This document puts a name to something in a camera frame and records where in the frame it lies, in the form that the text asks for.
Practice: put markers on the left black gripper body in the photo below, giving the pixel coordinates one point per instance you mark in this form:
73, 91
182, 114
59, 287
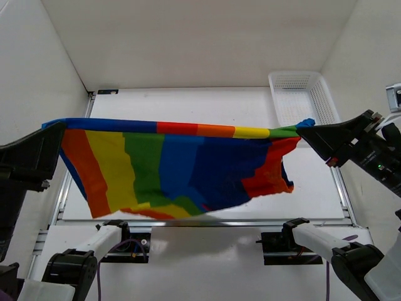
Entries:
11, 193

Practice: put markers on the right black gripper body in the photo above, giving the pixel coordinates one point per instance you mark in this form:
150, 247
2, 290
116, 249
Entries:
378, 155

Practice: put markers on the rainbow striped shorts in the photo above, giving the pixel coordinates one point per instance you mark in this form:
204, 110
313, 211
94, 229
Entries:
170, 170

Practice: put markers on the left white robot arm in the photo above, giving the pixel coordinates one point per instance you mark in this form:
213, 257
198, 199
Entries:
68, 275

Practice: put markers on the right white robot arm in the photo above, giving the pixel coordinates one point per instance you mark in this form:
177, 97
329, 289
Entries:
364, 269

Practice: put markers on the white plastic mesh basket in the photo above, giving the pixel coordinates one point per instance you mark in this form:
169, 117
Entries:
299, 95

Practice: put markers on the dark label sticker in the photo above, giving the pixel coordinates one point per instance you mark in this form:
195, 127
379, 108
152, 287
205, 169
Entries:
107, 91

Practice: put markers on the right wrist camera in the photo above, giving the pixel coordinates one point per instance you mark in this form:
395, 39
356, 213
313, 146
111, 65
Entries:
394, 97

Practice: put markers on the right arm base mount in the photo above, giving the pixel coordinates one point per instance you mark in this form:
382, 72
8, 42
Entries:
279, 248

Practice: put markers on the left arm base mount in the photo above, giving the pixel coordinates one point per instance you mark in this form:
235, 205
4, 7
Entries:
135, 247

